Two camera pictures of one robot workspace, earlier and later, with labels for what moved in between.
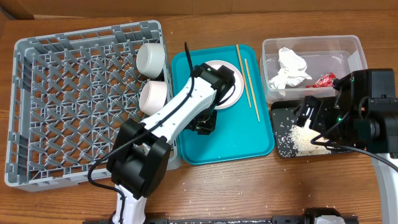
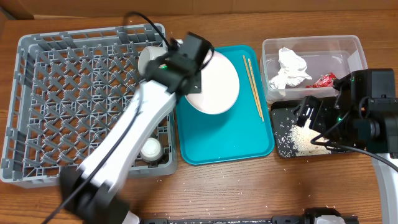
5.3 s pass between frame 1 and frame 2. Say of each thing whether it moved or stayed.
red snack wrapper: stayed
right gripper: stayed
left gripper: moved
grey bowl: stayed
